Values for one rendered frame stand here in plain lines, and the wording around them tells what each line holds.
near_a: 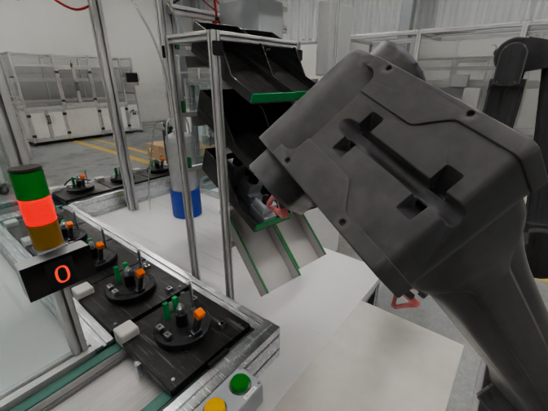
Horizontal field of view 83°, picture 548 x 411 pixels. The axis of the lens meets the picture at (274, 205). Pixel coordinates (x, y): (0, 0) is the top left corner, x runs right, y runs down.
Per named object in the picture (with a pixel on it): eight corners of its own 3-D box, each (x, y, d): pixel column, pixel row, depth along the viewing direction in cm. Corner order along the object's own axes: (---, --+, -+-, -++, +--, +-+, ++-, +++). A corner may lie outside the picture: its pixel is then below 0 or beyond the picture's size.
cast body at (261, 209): (274, 223, 85) (281, 204, 81) (261, 227, 83) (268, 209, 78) (256, 203, 89) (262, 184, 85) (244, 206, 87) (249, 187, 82)
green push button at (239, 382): (254, 386, 66) (253, 379, 65) (240, 399, 63) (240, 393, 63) (240, 375, 68) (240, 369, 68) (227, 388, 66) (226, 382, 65)
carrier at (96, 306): (189, 290, 96) (185, 256, 91) (112, 338, 79) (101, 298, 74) (147, 263, 110) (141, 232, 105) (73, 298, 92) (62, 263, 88)
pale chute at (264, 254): (293, 278, 96) (301, 275, 92) (260, 297, 88) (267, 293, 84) (252, 201, 102) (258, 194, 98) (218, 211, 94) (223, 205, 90)
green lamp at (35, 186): (54, 196, 57) (46, 170, 55) (21, 203, 54) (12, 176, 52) (45, 190, 60) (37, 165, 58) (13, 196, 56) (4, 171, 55)
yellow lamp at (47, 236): (68, 243, 61) (61, 220, 59) (38, 254, 57) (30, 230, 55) (58, 235, 64) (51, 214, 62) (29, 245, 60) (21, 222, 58)
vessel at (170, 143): (203, 187, 168) (196, 115, 153) (181, 194, 157) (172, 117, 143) (187, 182, 176) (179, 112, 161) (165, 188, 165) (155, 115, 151)
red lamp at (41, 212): (61, 220, 59) (54, 196, 57) (30, 229, 55) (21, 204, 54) (51, 213, 62) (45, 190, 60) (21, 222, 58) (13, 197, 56)
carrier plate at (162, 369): (250, 329, 81) (250, 323, 80) (171, 398, 64) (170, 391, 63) (192, 293, 95) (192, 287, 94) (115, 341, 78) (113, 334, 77)
